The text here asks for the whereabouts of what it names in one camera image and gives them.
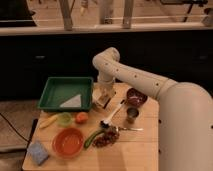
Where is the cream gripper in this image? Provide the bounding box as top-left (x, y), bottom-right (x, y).
top-left (93, 83), bottom-right (116, 108)

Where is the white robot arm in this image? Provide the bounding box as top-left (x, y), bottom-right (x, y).
top-left (92, 47), bottom-right (213, 171)

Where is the small metal cup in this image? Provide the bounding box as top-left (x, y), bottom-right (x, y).
top-left (126, 107), bottom-right (139, 124)

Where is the small green cup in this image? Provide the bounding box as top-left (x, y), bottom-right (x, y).
top-left (57, 112), bottom-right (72, 127)

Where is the orange toy fruit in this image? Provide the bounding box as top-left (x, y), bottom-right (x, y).
top-left (75, 112), bottom-right (89, 124)

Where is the dark red bowl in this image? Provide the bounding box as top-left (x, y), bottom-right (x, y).
top-left (126, 88), bottom-right (148, 107)

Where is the brown grape bunch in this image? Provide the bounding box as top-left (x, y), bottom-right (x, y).
top-left (93, 131), bottom-right (119, 148)

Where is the green plastic tray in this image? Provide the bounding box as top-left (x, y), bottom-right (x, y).
top-left (38, 77), bottom-right (93, 112)

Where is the wooden table board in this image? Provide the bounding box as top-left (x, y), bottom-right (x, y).
top-left (21, 82), bottom-right (161, 171)

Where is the green chili pepper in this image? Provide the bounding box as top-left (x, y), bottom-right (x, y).
top-left (84, 129), bottom-right (104, 149)

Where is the yellow banana toy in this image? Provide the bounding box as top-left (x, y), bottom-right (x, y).
top-left (39, 115), bottom-right (58, 129)

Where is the orange bowl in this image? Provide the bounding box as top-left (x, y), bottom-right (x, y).
top-left (52, 127), bottom-right (84, 158)

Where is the blue sponge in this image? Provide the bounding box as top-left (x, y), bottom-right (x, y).
top-left (27, 141), bottom-right (49, 166)

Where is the black cable left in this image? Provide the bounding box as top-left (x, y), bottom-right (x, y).
top-left (0, 112), bottom-right (31, 144)

